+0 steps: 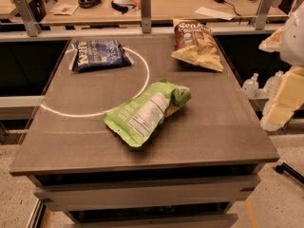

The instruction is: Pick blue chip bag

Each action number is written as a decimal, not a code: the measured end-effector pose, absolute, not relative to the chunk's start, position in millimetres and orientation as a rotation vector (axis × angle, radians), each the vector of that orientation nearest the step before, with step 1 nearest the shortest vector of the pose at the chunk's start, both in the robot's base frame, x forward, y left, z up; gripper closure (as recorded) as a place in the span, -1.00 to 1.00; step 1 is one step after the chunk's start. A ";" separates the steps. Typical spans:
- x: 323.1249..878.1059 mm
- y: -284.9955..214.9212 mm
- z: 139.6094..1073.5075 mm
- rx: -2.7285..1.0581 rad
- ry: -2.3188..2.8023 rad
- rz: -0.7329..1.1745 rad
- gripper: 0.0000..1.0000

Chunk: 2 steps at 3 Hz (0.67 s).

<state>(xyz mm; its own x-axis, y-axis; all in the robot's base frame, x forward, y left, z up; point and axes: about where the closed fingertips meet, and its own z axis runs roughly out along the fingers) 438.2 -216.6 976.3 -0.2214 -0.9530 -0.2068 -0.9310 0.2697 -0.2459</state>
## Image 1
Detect black caster leg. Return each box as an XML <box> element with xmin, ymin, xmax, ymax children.
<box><xmin>275</xmin><ymin>162</ymin><xmax>304</xmax><ymax>184</ymax></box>

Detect left metal bracket post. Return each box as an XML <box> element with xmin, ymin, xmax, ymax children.
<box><xmin>13</xmin><ymin>0</ymin><xmax>41</xmax><ymax>37</ymax></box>

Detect blue chip bag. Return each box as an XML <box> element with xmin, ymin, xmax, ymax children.
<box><xmin>70</xmin><ymin>39</ymin><xmax>133</xmax><ymax>73</ymax></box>

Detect clear plastic bottle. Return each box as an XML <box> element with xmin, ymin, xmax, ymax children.
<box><xmin>263</xmin><ymin>70</ymin><xmax>283</xmax><ymax>96</ymax></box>
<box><xmin>242</xmin><ymin>73</ymin><xmax>259</xmax><ymax>99</ymax></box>

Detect white paper sheet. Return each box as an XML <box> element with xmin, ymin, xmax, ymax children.
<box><xmin>196</xmin><ymin>7</ymin><xmax>234</xmax><ymax>21</ymax></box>

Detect small paper card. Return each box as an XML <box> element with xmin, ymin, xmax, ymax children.
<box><xmin>51</xmin><ymin>4</ymin><xmax>78</xmax><ymax>15</ymax></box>

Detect middle metal bracket post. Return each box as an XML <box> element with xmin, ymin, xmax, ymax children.
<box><xmin>141</xmin><ymin>0</ymin><xmax>152</xmax><ymax>33</ymax></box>

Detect brown yellow chip bag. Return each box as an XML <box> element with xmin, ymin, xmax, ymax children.
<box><xmin>171</xmin><ymin>19</ymin><xmax>224</xmax><ymax>72</ymax></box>

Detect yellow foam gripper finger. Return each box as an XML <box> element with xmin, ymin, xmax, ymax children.
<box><xmin>260</xmin><ymin>66</ymin><xmax>304</xmax><ymax>131</ymax></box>
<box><xmin>258</xmin><ymin>28</ymin><xmax>283</xmax><ymax>52</ymax></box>

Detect black sunglasses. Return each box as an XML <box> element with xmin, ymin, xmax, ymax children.
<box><xmin>111</xmin><ymin>1</ymin><xmax>136</xmax><ymax>14</ymax></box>

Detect wooden background desk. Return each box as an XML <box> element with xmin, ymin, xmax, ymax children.
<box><xmin>41</xmin><ymin>0</ymin><xmax>289</xmax><ymax>26</ymax></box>

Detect metal bracket post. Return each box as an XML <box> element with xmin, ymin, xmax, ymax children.
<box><xmin>141</xmin><ymin>0</ymin><xmax>152</xmax><ymax>33</ymax></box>
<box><xmin>13</xmin><ymin>0</ymin><xmax>41</xmax><ymax>37</ymax></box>
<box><xmin>251</xmin><ymin>0</ymin><xmax>273</xmax><ymax>30</ymax></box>

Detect green chip bag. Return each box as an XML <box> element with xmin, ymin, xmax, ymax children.
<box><xmin>104</xmin><ymin>79</ymin><xmax>192</xmax><ymax>147</ymax></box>

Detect right metal bracket post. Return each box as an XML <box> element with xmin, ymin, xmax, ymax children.
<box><xmin>251</xmin><ymin>0</ymin><xmax>273</xmax><ymax>30</ymax></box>

